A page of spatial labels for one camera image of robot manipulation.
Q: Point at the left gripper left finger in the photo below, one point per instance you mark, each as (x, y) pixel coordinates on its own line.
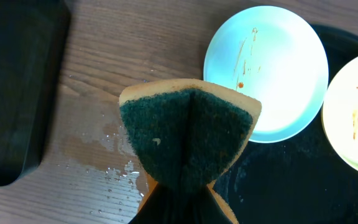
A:
(161, 207)

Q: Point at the yellow plate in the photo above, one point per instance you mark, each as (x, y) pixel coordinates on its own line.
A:
(340, 113)

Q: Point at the green and yellow sponge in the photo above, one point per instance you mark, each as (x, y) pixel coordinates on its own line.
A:
(186, 133)

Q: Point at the black rectangular tray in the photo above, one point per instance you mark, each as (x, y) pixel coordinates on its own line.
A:
(32, 43)

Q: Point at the round black tray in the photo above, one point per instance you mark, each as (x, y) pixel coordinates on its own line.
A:
(299, 180)

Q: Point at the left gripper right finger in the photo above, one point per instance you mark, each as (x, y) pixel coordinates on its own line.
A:
(202, 208)

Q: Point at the light blue plate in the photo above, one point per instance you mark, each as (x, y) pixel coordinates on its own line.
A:
(273, 55)

